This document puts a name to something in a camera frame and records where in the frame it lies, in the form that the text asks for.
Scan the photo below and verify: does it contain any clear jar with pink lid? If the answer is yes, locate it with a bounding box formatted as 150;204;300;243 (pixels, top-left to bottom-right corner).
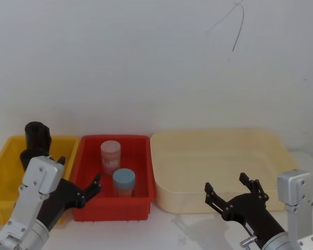
100;140;122;176

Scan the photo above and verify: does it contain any cream plastic tray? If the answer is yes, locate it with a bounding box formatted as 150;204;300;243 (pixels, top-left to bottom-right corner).
149;128;301;215

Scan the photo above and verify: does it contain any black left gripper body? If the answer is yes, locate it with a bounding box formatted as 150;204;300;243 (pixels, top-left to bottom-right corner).
35;178;85;230

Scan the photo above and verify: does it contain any clear jar with blue lid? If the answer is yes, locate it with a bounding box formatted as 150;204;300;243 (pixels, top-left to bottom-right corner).
112;168;137;198

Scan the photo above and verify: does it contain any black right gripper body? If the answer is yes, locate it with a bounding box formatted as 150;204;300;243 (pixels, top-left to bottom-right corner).
222;193;287;245

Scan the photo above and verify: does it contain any black cylindrical holder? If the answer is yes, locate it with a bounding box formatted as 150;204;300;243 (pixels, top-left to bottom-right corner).
19;121;54;172

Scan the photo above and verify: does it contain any yellow plastic bin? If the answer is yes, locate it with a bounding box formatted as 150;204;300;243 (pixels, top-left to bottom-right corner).
0;135;80;226

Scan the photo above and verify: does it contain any red plastic bin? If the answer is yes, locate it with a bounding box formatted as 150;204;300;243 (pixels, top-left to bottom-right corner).
73;134;155;223

